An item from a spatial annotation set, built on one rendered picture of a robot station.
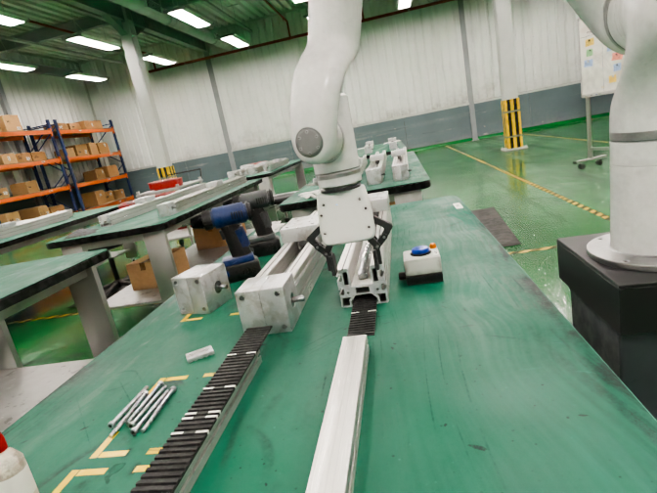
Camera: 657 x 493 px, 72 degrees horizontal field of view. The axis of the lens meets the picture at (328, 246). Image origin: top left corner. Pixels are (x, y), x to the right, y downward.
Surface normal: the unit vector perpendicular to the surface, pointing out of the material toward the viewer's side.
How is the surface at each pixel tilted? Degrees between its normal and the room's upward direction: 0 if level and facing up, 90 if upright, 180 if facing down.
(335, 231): 89
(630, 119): 89
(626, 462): 0
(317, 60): 46
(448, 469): 0
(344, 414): 0
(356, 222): 88
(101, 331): 90
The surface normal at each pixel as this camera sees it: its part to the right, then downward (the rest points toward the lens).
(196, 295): -0.37, 0.29
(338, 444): -0.18, -0.95
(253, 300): -0.14, 0.27
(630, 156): -0.90, 0.26
